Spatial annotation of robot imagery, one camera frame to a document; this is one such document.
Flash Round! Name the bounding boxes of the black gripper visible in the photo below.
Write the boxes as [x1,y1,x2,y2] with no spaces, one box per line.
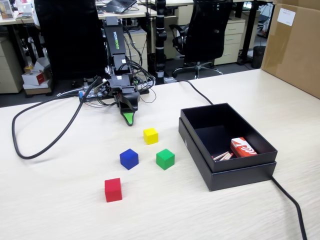
[108,73,141,127]

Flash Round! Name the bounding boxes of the green cube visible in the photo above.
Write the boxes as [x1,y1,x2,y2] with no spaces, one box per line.
[155,148,176,171]

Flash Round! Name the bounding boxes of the yellow cube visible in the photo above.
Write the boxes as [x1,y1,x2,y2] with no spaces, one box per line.
[143,127,159,146]

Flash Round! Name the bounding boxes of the blue cube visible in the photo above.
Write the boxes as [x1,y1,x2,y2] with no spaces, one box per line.
[119,148,139,171]

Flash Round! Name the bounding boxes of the red cube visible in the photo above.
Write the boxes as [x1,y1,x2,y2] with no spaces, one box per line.
[104,177,123,203]

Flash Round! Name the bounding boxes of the controller board with LEDs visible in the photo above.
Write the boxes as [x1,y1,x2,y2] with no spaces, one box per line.
[78,86,118,105]

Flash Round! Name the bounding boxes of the beige drawer cabinet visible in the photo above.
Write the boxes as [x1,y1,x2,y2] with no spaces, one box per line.
[123,27,149,74]

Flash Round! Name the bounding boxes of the black segmented pole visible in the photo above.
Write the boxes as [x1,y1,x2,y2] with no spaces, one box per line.
[154,0,168,85]

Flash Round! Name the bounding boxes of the wide black mesh office chair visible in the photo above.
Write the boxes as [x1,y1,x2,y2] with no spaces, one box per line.
[33,0,110,83]

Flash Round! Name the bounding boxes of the beige office desk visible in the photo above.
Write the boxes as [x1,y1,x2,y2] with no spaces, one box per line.
[0,4,158,26]

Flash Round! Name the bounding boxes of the open white cardboard box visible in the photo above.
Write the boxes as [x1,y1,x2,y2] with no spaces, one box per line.
[33,57,51,74]

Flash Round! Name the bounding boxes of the white red small box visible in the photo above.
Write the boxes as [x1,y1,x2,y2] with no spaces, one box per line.
[21,70,52,87]

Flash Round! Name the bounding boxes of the black laptop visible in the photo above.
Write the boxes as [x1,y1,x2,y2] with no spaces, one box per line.
[104,0,138,14]

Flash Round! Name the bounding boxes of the black cardboard box tray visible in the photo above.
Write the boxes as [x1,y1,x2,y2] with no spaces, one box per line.
[180,102,279,173]

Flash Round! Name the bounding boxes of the black office chair with armrests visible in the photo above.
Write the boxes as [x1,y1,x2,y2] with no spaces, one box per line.
[168,0,234,79]

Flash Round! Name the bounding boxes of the orange white matchbox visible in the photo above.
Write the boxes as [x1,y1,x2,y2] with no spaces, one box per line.
[230,137,258,158]

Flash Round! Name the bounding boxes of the white three-drawer cabinet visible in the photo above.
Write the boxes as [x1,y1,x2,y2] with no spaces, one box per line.
[214,19,247,66]

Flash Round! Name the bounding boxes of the black open box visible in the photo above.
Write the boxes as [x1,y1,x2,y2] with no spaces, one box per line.
[178,117,278,192]

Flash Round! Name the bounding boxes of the black mesh waste bin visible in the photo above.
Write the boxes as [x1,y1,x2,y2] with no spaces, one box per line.
[251,45,267,69]

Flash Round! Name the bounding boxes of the framed picture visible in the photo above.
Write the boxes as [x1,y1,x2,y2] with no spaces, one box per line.
[0,0,15,21]

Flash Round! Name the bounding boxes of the large brown cardboard box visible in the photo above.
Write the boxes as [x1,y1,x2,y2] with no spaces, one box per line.
[260,0,320,100]

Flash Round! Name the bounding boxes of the white paper label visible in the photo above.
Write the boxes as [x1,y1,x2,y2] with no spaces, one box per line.
[277,7,297,27]

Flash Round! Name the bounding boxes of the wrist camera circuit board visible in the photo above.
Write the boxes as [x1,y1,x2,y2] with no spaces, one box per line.
[93,78,111,98]

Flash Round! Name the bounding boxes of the thin black wire bundle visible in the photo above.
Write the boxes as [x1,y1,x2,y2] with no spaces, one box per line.
[84,23,157,108]

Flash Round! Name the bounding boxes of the thick black camera cable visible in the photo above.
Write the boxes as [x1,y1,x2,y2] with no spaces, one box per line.
[11,77,105,160]

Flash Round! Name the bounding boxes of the beige cabinet with handles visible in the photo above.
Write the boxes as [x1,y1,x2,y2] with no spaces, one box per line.
[0,37,25,95]

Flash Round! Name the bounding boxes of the thick black power cable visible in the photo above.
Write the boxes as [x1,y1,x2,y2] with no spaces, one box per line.
[172,79,308,240]

